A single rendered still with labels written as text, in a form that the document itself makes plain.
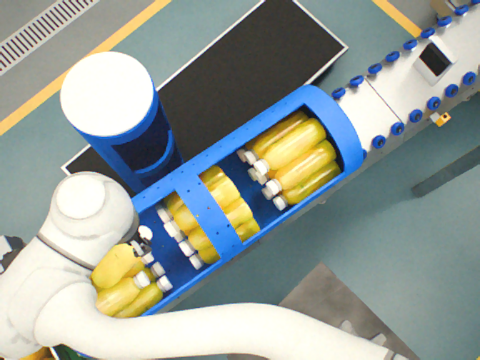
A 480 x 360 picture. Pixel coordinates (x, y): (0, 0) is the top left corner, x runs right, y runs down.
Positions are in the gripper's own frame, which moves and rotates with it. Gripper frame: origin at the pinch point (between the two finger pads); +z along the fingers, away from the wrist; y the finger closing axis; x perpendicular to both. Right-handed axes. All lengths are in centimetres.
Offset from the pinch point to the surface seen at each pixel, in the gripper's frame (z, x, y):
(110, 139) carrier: 28.9, -6.0, 35.8
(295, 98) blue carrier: 10, -53, 9
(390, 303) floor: 129, -70, -69
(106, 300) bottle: 14.7, 16.0, -5.9
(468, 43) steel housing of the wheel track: 37, -123, -1
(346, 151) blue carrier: 10, -55, -10
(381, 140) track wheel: 32, -75, -11
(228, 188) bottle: 10.3, -24.2, -0.8
